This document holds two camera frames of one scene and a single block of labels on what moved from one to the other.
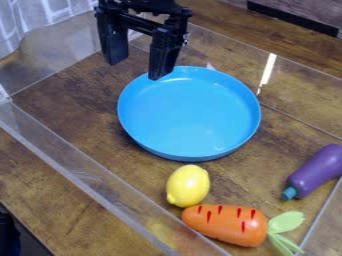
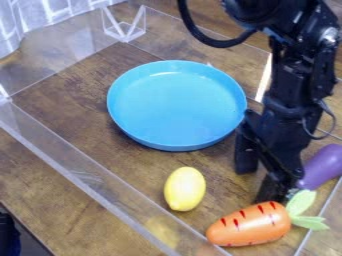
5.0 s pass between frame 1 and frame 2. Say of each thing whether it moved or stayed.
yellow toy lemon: stayed
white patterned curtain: stayed
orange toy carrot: moved
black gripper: moved
